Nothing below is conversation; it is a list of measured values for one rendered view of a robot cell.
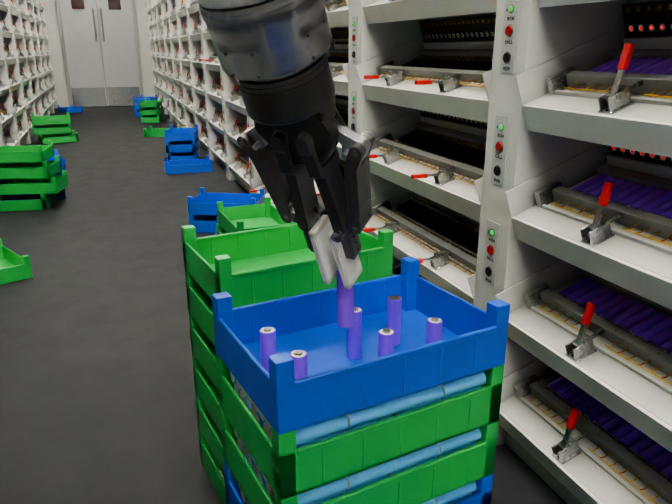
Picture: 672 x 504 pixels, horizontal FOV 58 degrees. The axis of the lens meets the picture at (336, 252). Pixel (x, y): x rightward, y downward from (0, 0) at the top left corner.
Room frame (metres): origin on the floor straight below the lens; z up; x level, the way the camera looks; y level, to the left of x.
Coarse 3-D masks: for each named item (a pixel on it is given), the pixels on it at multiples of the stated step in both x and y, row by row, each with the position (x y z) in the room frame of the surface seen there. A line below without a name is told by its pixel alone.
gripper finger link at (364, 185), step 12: (360, 144) 0.49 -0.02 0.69; (372, 144) 0.50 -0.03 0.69; (348, 156) 0.49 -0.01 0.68; (360, 156) 0.49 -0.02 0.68; (348, 168) 0.50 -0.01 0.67; (360, 168) 0.50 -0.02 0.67; (348, 180) 0.50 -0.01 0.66; (360, 180) 0.50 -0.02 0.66; (348, 192) 0.51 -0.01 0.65; (360, 192) 0.51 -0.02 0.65; (348, 204) 0.52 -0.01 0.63; (360, 204) 0.51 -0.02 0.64; (348, 216) 0.52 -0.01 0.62; (360, 216) 0.52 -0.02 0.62; (360, 228) 0.52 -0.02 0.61
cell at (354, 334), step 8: (360, 312) 0.66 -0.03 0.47; (360, 320) 0.66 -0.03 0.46; (352, 328) 0.66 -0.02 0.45; (360, 328) 0.66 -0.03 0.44; (352, 336) 0.66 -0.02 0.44; (360, 336) 0.66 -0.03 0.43; (352, 344) 0.66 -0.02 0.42; (360, 344) 0.66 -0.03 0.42; (352, 352) 0.66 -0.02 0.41; (360, 352) 0.66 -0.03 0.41
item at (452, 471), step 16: (224, 416) 0.67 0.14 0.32; (224, 432) 0.67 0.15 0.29; (496, 432) 0.65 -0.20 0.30; (224, 448) 0.68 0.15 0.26; (464, 448) 0.63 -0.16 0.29; (480, 448) 0.64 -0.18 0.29; (240, 464) 0.62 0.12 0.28; (432, 464) 0.60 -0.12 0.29; (448, 464) 0.62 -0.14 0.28; (464, 464) 0.63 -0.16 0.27; (480, 464) 0.64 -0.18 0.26; (240, 480) 0.63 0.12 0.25; (256, 480) 0.58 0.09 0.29; (384, 480) 0.57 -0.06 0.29; (400, 480) 0.58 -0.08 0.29; (416, 480) 0.59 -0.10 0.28; (432, 480) 0.61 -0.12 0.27; (448, 480) 0.62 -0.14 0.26; (464, 480) 0.63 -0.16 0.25; (256, 496) 0.58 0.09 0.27; (352, 496) 0.55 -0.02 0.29; (368, 496) 0.56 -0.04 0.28; (384, 496) 0.57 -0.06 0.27; (400, 496) 0.58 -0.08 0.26; (416, 496) 0.60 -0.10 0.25; (432, 496) 0.61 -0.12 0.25
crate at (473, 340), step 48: (336, 288) 0.77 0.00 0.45; (384, 288) 0.80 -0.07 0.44; (432, 288) 0.78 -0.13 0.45; (240, 336) 0.70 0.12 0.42; (288, 336) 0.72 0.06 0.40; (336, 336) 0.72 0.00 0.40; (480, 336) 0.63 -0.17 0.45; (240, 384) 0.61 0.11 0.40; (288, 384) 0.52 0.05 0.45; (336, 384) 0.54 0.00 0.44; (384, 384) 0.57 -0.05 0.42; (432, 384) 0.60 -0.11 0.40
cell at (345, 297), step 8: (336, 272) 0.59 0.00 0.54; (344, 288) 0.58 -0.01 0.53; (352, 288) 0.58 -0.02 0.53; (344, 296) 0.58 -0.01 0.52; (352, 296) 0.58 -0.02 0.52; (344, 304) 0.58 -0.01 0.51; (352, 304) 0.58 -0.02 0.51; (344, 312) 0.58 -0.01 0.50; (352, 312) 0.58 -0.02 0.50; (344, 320) 0.58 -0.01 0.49; (352, 320) 0.58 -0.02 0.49
